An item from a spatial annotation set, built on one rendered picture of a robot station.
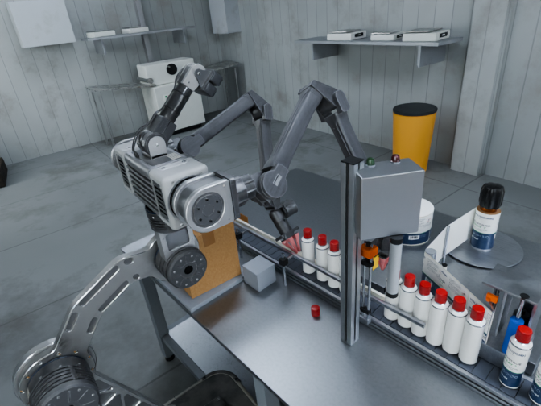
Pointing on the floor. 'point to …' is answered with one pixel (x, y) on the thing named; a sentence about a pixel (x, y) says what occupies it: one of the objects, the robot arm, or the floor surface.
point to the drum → (414, 131)
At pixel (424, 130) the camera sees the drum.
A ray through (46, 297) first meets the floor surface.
